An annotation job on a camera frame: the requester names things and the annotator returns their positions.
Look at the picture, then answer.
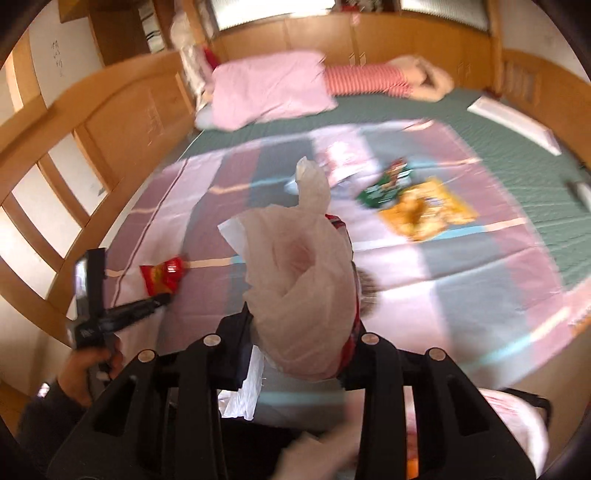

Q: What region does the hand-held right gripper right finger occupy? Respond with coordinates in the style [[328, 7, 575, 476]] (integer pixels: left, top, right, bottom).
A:
[[339, 323, 539, 480]]

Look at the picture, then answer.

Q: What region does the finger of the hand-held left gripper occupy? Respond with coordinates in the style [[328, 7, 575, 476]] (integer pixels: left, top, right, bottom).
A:
[[108, 295, 172, 330]]

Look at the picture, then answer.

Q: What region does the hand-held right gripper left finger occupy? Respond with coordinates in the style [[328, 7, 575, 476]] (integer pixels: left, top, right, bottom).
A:
[[48, 308, 254, 480]]

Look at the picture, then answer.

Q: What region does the red snack packet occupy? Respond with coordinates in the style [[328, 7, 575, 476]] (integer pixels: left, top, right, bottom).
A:
[[140, 255, 186, 297]]

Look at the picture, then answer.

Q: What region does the white plastic bag red print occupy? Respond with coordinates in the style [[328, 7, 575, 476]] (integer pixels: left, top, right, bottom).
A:
[[217, 157, 550, 480]]

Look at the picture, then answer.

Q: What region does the person's left forearm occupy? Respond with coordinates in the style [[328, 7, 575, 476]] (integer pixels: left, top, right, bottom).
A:
[[17, 381, 95, 467]]

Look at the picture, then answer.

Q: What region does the person's left hand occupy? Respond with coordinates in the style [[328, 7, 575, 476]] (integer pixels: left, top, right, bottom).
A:
[[58, 339, 125, 408]]

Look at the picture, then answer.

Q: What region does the pink grey patterned sheet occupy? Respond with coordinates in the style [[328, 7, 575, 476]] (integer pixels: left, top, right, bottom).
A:
[[99, 117, 591, 393]]

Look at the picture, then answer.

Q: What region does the yellow snack bag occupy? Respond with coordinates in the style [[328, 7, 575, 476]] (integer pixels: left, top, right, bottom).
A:
[[379, 176, 479, 244]]

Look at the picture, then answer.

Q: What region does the green snack bag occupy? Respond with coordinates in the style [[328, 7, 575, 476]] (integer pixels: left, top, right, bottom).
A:
[[355, 158, 413, 209]]

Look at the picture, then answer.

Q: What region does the wooden headboard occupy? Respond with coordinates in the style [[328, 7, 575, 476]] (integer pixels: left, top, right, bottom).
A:
[[0, 48, 199, 352]]

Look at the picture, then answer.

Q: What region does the white and red plastic bag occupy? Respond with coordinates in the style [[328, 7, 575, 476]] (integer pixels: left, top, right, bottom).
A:
[[318, 137, 371, 186]]

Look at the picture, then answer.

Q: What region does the green quilted mattress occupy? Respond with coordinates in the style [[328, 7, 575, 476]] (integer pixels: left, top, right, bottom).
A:
[[185, 88, 591, 287]]

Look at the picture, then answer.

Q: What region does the white patterned pillow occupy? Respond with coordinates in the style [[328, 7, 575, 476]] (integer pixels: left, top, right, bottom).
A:
[[178, 44, 218, 131]]

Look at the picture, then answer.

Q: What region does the pink pillow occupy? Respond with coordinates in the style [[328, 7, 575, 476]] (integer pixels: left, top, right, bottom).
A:
[[195, 51, 339, 131]]

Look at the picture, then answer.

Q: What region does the white handheld appliance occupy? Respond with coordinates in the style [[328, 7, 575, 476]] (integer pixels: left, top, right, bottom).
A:
[[567, 179, 591, 209]]

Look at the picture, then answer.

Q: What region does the wooden bookshelf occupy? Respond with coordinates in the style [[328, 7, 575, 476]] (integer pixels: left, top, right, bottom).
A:
[[59, 0, 185, 66]]

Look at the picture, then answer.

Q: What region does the red white striped cushion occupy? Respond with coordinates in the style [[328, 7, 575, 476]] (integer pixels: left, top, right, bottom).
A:
[[322, 64, 413, 99]]

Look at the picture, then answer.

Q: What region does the wooden cabinet row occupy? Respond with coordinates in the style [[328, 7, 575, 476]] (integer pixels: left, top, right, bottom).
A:
[[210, 13, 497, 94]]

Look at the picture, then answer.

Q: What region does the wooden footboard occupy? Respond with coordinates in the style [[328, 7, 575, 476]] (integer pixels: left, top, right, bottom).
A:
[[489, 0, 591, 163]]

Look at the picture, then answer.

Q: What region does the frosted window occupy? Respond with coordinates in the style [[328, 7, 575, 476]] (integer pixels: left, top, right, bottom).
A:
[[399, 0, 491, 31], [205, 0, 336, 31]]

